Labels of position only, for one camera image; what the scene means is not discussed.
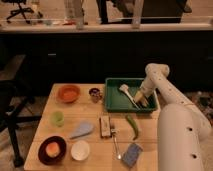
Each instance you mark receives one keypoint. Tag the red orange bowl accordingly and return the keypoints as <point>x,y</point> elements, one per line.
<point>68,93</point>

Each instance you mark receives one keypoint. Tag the orange peach fruit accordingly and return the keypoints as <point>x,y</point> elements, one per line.
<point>52,149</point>

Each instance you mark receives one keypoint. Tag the black office chair background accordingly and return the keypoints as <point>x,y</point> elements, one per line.
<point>20,10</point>

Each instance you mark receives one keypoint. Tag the green plastic tray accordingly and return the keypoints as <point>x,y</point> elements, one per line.
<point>118,102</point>

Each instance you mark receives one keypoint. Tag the white spatula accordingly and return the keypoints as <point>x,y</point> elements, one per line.
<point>124,88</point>

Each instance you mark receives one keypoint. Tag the green chili pepper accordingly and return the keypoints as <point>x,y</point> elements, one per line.
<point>134,126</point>

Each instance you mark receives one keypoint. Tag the dark red plate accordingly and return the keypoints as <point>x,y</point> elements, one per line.
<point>42,155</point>

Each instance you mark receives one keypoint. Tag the blue sponge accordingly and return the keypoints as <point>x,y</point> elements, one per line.
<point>131,155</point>

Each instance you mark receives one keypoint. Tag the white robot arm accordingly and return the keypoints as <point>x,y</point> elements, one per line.
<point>181,125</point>

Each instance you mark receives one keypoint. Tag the light blue scraper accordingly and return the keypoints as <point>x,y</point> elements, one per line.
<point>84,128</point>

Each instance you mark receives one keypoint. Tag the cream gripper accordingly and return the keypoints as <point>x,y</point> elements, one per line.
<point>138,97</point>

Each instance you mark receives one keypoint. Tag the black office chair left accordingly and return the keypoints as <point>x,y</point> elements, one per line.
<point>9,114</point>

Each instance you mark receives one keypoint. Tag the brown white rectangular box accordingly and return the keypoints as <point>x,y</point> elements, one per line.
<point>105,126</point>

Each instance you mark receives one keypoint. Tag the white bowl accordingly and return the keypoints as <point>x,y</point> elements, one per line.
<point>80,150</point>

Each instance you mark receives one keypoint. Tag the green plastic cup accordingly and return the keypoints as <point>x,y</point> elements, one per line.
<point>57,119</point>

